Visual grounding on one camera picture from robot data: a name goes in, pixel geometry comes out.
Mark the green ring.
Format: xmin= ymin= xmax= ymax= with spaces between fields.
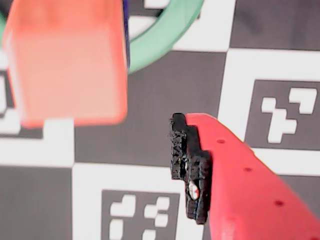
xmin=0 ymin=0 xmax=205 ymax=75

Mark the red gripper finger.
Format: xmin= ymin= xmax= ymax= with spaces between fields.
xmin=169 ymin=112 xmax=320 ymax=240

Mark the black white marker mat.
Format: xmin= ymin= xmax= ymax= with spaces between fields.
xmin=0 ymin=0 xmax=320 ymax=240

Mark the blue cube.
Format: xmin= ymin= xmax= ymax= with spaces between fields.
xmin=121 ymin=0 xmax=131 ymax=69

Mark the orange cube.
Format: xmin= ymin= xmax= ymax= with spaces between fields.
xmin=2 ymin=0 xmax=129 ymax=129

